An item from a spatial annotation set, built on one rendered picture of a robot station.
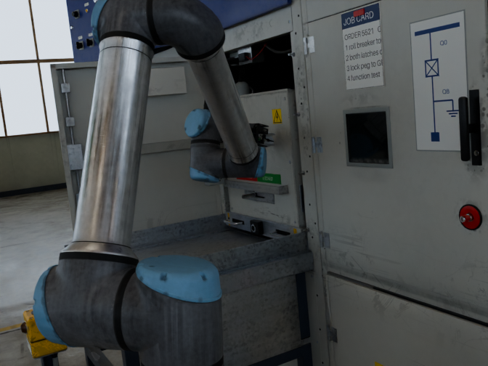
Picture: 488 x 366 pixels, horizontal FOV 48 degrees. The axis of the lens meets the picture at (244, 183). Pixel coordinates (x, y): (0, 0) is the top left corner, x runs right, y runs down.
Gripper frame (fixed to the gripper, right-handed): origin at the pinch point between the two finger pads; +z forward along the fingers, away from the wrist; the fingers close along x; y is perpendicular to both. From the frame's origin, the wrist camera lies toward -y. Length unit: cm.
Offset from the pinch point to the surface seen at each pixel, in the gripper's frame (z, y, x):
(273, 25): -9.8, 6.3, 37.1
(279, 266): -5.2, 14.2, -41.8
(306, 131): -4.0, 19.3, 1.8
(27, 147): 360, -1054, 75
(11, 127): 328, -1069, 115
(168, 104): -5, -54, 16
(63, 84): -45, -68, 17
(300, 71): -8.8, 18.8, 20.3
